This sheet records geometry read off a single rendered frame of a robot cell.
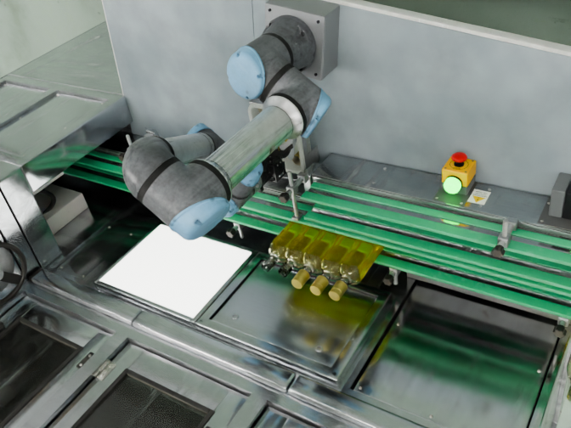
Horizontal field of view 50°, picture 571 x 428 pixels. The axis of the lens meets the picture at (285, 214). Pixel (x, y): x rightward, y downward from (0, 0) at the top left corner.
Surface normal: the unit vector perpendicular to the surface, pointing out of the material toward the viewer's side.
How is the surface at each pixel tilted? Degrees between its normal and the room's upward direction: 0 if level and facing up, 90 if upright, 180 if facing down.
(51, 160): 90
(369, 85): 0
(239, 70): 10
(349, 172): 90
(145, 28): 0
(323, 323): 90
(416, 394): 90
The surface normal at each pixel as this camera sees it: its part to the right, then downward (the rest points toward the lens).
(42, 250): 0.84, 0.22
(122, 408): -0.15, -0.78
